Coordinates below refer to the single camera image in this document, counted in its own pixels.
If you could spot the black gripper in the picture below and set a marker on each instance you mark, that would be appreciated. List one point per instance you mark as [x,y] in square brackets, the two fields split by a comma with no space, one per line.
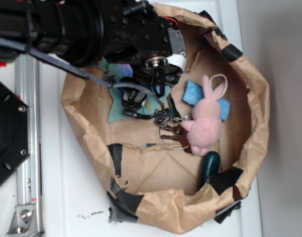
[152,45]

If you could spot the light blue terry cloth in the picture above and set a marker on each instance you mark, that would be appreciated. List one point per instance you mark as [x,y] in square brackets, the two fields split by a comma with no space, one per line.
[116,72]

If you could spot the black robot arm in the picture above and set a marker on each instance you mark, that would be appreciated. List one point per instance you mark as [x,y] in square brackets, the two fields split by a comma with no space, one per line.
[73,34]

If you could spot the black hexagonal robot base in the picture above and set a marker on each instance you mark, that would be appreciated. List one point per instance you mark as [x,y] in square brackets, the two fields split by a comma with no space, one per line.
[14,144]

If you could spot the bunch of metal keys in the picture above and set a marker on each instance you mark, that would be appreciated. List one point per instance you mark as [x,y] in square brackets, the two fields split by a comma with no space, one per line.
[170,127]

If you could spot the blue sponge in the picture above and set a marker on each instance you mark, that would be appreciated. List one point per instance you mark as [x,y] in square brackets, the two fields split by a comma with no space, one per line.
[194,93]

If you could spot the brown paper bag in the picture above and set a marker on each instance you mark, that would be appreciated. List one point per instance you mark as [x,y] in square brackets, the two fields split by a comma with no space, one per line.
[157,184]

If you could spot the dark green plastic object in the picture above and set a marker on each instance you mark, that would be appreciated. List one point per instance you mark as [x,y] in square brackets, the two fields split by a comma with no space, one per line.
[209,166]

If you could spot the pink plush bunny keychain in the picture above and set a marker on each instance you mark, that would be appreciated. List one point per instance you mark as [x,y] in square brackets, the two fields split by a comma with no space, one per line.
[204,130]

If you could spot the metal corner bracket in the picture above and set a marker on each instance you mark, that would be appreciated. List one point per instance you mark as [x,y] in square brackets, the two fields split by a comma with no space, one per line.
[24,222]

